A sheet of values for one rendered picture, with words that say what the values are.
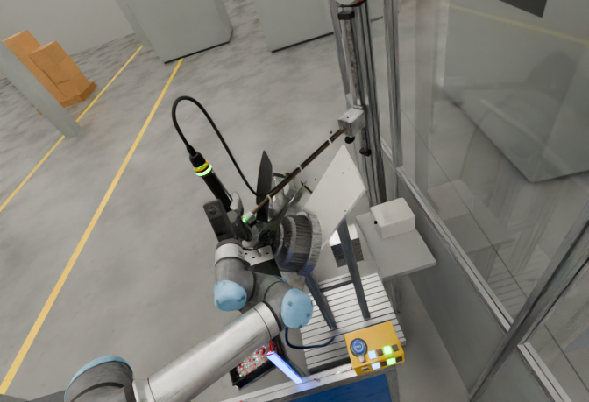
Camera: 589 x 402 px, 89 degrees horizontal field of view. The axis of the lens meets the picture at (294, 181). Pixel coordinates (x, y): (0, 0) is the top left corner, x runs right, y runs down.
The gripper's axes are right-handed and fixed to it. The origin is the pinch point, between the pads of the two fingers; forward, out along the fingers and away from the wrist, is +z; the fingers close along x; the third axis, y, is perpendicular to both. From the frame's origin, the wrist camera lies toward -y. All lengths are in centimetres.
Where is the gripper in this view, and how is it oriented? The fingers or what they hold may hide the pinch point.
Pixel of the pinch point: (226, 194)
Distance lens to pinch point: 96.6
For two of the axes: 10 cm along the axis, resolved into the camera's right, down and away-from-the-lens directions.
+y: 2.7, 6.9, 6.8
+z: -1.7, -6.6, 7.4
